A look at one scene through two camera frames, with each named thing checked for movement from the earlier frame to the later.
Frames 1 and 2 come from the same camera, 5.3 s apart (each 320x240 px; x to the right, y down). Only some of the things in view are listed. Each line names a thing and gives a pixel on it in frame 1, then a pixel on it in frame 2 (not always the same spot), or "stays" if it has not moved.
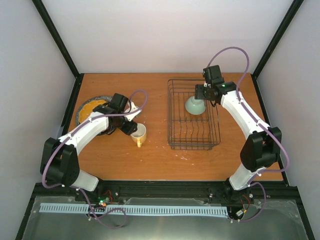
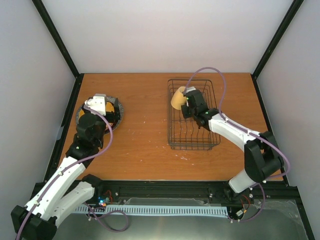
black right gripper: [198, 94] -> [185, 114]
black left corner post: [57, 37] stays
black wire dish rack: [187, 131] stays
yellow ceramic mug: [140, 135] -> [178, 99]
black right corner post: [287, 19] stays
